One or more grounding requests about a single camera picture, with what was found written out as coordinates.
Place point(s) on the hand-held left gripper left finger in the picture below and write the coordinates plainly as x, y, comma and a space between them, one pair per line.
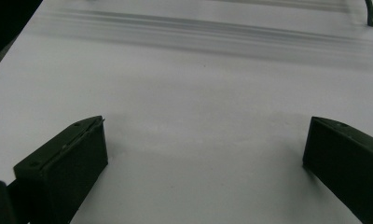
63, 168

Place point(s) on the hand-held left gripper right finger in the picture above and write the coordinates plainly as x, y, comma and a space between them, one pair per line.
346, 161

